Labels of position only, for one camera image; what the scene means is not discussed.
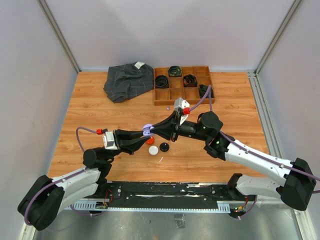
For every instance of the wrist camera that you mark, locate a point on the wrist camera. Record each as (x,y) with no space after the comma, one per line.
(109,141)
(182,107)

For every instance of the purple earbud case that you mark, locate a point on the purple earbud case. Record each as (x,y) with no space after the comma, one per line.
(146,130)

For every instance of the dark green rolled tie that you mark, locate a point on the dark green rolled tie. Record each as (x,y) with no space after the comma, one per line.
(203,89)

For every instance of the wooden compartment tray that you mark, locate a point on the wooden compartment tray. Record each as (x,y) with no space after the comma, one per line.
(167,97)

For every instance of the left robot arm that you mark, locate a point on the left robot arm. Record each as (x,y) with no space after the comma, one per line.
(49,196)

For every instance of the green patterned rolled tie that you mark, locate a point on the green patterned rolled tie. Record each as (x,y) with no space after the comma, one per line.
(174,71)

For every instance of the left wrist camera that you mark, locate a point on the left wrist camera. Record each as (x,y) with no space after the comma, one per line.
(109,141)

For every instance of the white earbud case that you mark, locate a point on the white earbud case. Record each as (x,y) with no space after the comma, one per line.
(153,150)

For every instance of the orange earbud case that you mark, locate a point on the orange earbud case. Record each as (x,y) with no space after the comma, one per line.
(150,141)

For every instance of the grey checked cloth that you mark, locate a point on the grey checked cloth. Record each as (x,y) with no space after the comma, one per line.
(127,81)

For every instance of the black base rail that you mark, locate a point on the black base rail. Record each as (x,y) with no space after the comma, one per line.
(159,196)

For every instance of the black earbud case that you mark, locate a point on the black earbud case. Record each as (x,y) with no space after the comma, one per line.
(164,147)

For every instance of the brown rolled belt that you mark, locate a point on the brown rolled belt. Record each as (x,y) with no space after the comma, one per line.
(190,81)

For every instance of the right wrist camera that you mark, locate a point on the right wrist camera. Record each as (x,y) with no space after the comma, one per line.
(182,107)

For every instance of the black rolled belt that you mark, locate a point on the black rolled belt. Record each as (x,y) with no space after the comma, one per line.
(161,82)

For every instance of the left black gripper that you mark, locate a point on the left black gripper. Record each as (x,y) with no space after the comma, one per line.
(129,141)

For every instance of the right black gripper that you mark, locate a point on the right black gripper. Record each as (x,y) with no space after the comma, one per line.
(169,127)

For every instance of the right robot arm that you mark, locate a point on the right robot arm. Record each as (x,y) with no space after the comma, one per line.
(290,181)

